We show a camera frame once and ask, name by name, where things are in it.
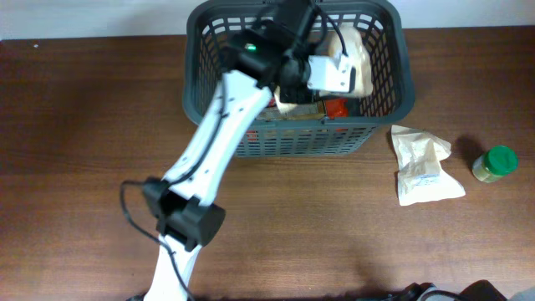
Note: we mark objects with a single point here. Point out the beige paper pouch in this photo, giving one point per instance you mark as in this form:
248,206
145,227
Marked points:
359,58
420,176

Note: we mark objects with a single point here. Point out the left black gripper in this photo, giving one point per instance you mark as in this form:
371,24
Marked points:
291,94

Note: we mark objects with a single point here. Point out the green lid jar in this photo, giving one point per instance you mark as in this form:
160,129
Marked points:
494,164

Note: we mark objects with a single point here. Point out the grey plastic basket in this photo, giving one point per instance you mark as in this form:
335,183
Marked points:
211,24

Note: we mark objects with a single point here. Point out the black equipment at table edge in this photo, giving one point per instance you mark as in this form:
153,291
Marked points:
481,290

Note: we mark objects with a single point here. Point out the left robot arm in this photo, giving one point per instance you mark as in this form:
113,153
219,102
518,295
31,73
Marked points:
271,53

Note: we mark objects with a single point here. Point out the orange pasta packet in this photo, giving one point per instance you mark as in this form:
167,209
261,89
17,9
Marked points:
328,109

